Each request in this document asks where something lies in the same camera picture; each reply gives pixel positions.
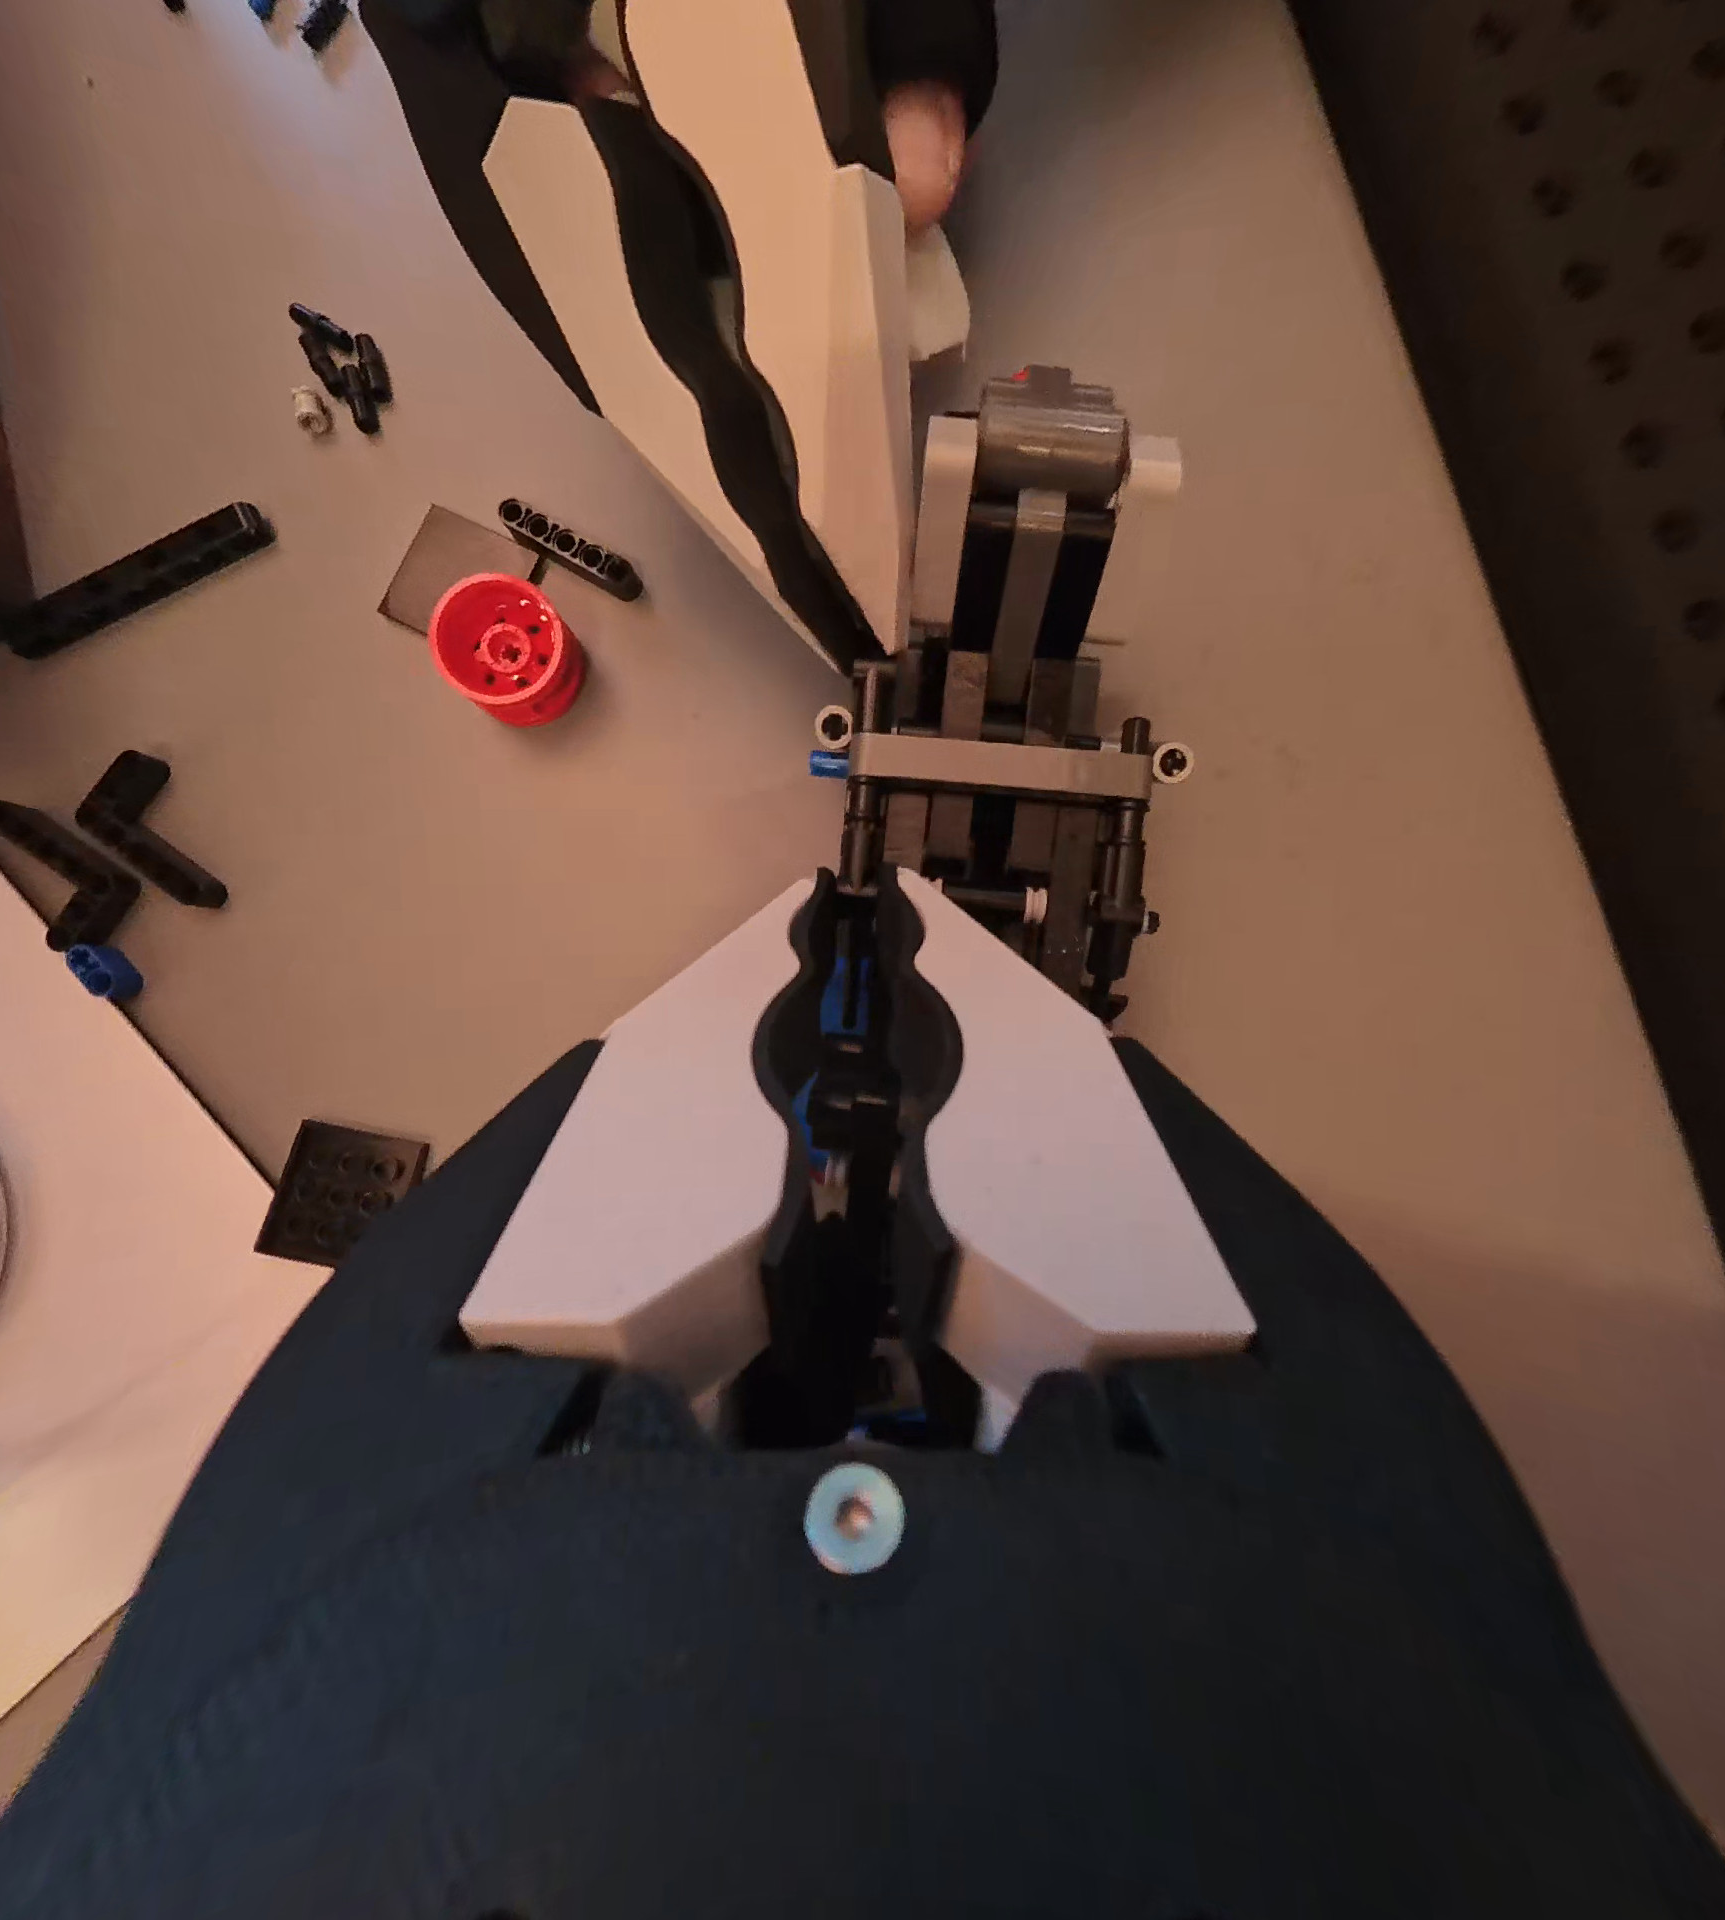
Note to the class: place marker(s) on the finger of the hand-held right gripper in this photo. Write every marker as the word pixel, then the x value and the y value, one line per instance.
pixel 787 180
pixel 562 254

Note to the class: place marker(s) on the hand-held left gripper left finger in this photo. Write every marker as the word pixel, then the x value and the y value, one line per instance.
pixel 622 1200

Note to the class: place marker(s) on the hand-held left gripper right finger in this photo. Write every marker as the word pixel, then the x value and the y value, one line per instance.
pixel 1087 1200

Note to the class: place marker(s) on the toy brick vehicle chassis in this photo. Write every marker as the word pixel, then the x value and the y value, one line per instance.
pixel 1013 781

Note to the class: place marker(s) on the grey desk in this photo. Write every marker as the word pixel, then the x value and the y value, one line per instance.
pixel 1250 1051

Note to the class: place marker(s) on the person's right hand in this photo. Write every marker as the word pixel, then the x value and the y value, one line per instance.
pixel 928 151

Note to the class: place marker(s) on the black pin cluster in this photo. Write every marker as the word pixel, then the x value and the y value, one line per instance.
pixel 345 368

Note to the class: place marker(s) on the black square plate brick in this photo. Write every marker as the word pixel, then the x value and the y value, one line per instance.
pixel 345 1188

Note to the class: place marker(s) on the black holed beam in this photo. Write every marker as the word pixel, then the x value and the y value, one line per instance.
pixel 568 548

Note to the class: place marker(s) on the small white bush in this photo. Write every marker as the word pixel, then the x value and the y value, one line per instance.
pixel 310 408

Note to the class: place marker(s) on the dark flat panel piece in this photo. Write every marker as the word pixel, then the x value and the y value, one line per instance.
pixel 427 570

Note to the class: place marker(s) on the red wheel rim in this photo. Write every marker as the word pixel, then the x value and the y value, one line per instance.
pixel 511 652

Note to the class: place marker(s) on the thick black beam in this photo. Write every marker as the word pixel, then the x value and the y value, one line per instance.
pixel 143 579

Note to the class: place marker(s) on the white stand base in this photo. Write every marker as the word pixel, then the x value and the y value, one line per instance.
pixel 83 1275

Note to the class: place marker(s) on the small blue connector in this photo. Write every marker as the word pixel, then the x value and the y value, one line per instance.
pixel 105 973

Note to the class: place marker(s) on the black bent beam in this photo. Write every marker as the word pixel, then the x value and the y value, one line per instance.
pixel 53 849

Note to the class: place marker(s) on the black perforated panel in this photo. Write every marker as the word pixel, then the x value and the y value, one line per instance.
pixel 1628 450

